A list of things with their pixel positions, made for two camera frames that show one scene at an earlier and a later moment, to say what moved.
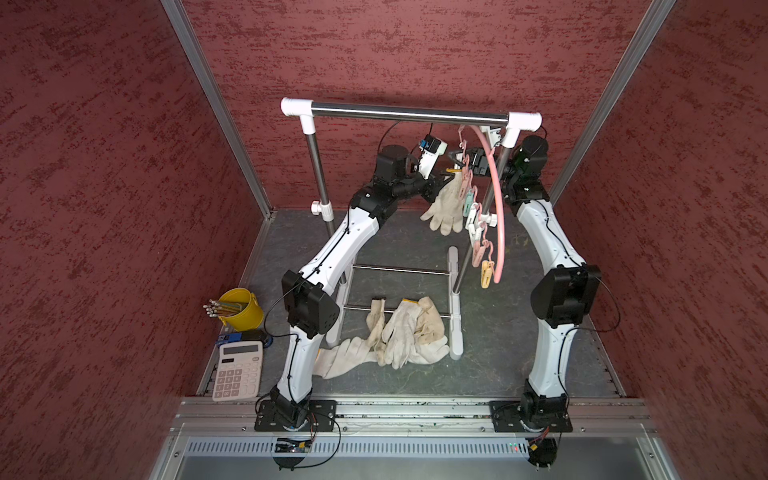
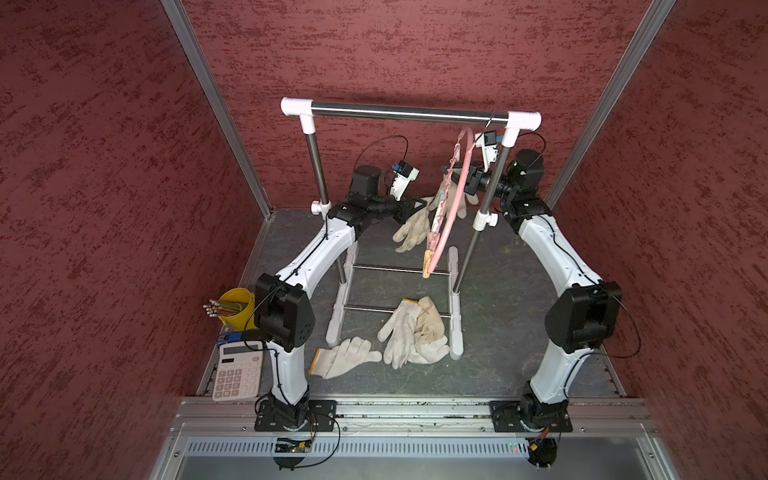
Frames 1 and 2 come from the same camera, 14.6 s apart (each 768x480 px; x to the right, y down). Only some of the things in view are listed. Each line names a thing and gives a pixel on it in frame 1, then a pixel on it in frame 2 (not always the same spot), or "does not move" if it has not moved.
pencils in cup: [217, 309] does not move
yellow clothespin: [486, 267] to [428, 254]
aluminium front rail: [414, 418] does not move
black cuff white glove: [375, 319] to [416, 228]
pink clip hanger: [477, 221] to [471, 136]
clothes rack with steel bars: [308, 108] does not move
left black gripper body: [424, 187] to [399, 209]
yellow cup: [251, 317] does not move
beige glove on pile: [430, 326] does not move
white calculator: [239, 371] does not move
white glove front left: [327, 362] does not move
